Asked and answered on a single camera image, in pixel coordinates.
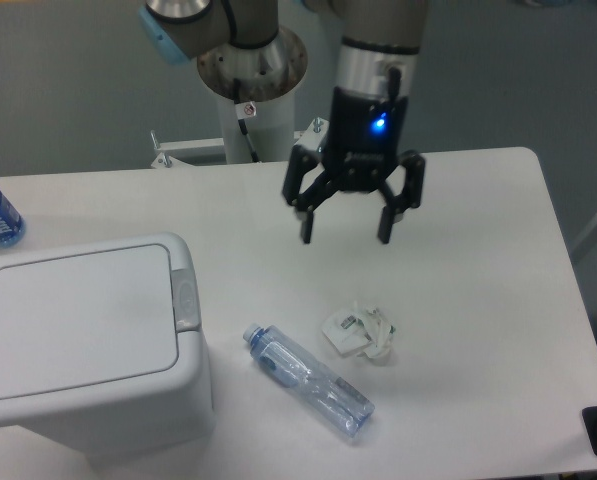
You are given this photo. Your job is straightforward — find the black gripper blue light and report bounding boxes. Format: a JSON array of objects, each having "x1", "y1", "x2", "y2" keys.
[{"x1": 282, "y1": 87, "x2": 426, "y2": 244}]

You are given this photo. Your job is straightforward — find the white push-button trash can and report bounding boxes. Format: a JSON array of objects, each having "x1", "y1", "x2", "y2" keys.
[{"x1": 0, "y1": 233, "x2": 215, "y2": 456}]

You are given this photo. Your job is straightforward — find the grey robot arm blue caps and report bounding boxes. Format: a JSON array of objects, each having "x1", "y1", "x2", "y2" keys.
[{"x1": 138, "y1": 1, "x2": 429, "y2": 243}]

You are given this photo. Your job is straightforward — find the crumpled white paper wrapper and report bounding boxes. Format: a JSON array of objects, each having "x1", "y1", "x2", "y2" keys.
[{"x1": 321, "y1": 302, "x2": 396, "y2": 364}]

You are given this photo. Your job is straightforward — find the empty clear plastic bottle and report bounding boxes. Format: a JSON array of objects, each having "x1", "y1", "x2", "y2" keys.
[{"x1": 243, "y1": 324, "x2": 375, "y2": 438}]

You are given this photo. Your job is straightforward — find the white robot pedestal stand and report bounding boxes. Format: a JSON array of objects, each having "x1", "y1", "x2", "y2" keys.
[{"x1": 151, "y1": 91, "x2": 329, "y2": 169}]

